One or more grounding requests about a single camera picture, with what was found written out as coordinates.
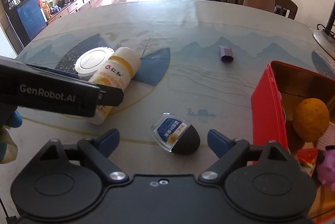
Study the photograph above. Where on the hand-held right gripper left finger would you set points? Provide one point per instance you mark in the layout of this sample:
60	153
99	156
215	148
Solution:
108	141

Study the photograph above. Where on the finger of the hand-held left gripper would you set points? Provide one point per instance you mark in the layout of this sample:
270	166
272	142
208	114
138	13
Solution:
62	73
111	95

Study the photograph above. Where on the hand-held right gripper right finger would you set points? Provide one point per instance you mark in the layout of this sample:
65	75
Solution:
218	142

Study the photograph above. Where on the black jelly cup blue label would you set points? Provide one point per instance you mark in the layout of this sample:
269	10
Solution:
183	139

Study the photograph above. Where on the white yellow pill bottle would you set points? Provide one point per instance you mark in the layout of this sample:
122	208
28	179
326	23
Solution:
123	61

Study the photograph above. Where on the red tin box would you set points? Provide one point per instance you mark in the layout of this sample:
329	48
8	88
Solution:
264	114

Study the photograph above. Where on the red snack packet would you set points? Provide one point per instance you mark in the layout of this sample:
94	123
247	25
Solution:
307	161

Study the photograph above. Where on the orange fruit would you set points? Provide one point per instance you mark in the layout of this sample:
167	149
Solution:
310	119

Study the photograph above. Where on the small pink box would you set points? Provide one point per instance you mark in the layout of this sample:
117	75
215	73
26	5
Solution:
327	139

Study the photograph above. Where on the purple spiky toy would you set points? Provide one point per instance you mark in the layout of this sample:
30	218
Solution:
327	165

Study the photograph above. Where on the person's left hand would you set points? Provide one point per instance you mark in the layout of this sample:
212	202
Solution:
13	119

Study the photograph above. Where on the round silver lidded tin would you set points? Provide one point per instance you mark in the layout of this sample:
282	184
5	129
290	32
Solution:
91	60

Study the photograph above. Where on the wooden tv cabinet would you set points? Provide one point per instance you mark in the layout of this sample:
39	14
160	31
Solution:
76	1

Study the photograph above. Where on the small purple cap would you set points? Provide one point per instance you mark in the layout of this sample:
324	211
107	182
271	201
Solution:
226	54

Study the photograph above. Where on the grey desk lamp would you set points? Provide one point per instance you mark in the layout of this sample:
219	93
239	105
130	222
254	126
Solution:
324	40

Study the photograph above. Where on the brown wooden chair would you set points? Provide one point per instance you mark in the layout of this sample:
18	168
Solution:
284	8

